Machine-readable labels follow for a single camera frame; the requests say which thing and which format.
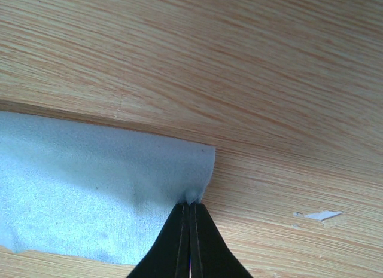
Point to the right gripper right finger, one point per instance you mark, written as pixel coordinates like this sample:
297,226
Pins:
209,254

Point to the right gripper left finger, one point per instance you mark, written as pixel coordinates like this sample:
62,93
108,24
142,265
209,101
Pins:
169,256

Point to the blue cleaning cloth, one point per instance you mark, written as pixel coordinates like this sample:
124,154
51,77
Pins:
97,192

